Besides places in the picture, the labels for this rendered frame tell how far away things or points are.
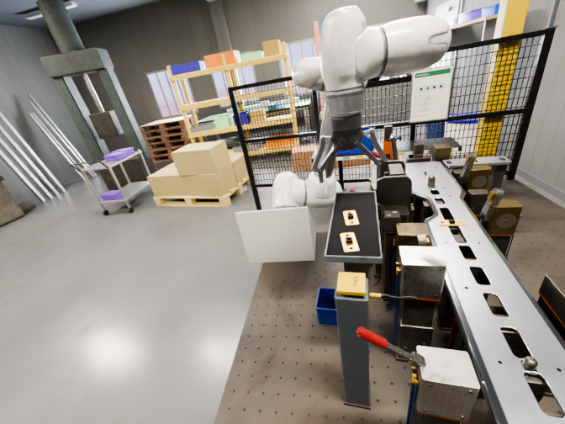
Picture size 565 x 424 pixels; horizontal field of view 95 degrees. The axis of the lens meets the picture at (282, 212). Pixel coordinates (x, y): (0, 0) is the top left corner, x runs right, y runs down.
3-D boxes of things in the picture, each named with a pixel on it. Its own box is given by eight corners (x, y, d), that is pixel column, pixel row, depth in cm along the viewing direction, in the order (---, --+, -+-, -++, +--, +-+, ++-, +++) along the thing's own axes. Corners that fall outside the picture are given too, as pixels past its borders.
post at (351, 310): (371, 410, 74) (370, 303, 54) (344, 405, 77) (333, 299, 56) (370, 382, 81) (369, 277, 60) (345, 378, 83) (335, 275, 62)
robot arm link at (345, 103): (324, 90, 67) (326, 113, 70) (326, 93, 59) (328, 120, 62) (361, 83, 66) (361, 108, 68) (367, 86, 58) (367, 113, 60)
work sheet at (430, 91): (447, 119, 165) (454, 64, 151) (409, 123, 172) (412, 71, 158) (446, 119, 167) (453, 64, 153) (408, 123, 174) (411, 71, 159)
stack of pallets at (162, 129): (208, 147, 763) (198, 113, 718) (195, 156, 684) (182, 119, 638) (168, 153, 790) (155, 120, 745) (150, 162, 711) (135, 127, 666)
